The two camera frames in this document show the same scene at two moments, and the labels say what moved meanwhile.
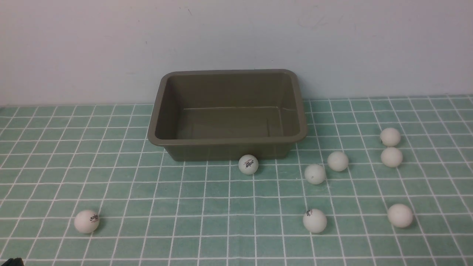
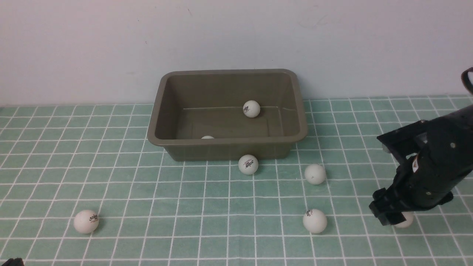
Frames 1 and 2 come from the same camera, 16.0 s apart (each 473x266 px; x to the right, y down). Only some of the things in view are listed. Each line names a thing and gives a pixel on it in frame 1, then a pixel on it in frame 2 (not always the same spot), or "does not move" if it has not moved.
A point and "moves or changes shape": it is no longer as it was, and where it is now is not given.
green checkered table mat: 376,181 does not move
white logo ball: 315,220 does not move
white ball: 315,174 does not move
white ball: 390,137 moves or changes shape
